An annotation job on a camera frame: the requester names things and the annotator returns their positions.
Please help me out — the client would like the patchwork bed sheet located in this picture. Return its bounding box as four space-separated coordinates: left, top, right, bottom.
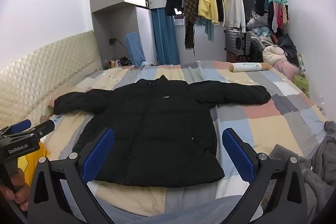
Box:
39 60 328 217

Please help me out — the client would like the black puffer jacket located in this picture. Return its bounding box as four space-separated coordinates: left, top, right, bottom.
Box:
53 74 272 188

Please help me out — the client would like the green plastic stool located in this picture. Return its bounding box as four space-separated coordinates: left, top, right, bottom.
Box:
293 74 311 99

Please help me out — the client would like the person's left hand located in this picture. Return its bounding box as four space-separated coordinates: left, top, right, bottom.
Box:
0 168 31 212

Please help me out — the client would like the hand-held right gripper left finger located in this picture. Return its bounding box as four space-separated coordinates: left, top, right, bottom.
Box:
28 128 116 224

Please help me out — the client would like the green clip hanger with laundry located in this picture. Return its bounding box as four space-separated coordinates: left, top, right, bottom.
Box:
267 0 290 33

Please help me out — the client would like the hanging white hoodie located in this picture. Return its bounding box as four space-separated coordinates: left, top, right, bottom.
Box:
224 0 247 31

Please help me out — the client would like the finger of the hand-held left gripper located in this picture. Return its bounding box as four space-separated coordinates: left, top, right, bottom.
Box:
5 120 32 136
26 120 55 139

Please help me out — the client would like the white roll pillow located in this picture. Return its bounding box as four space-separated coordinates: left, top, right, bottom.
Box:
229 62 270 73

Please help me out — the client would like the pile of clothes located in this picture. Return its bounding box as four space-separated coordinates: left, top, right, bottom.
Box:
246 13 302 80

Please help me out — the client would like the cream quilted headboard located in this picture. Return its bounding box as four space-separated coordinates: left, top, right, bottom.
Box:
0 30 103 131

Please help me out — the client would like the blue curtain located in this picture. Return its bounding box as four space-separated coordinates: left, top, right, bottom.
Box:
151 8 181 66

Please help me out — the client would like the hanging brown plaid scarf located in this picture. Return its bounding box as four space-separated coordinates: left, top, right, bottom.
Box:
183 0 200 51

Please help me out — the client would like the yellow cloth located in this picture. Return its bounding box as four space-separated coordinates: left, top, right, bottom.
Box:
17 142 48 188

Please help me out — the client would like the nightstand clutter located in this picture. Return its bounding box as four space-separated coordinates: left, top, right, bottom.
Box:
103 55 132 69

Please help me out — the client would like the grey suitcase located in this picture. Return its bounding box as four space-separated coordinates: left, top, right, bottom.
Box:
224 28 252 58

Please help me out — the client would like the light blue folded board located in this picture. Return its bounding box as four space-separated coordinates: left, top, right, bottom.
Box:
124 31 147 67

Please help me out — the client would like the grey fleece blanket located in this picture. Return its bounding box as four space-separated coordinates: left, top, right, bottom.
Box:
269 120 336 222

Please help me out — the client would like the hanging teal garment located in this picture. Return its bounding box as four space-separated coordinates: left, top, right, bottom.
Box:
195 16 216 43

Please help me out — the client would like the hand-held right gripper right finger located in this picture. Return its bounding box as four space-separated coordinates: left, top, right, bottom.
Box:
222 128 308 224

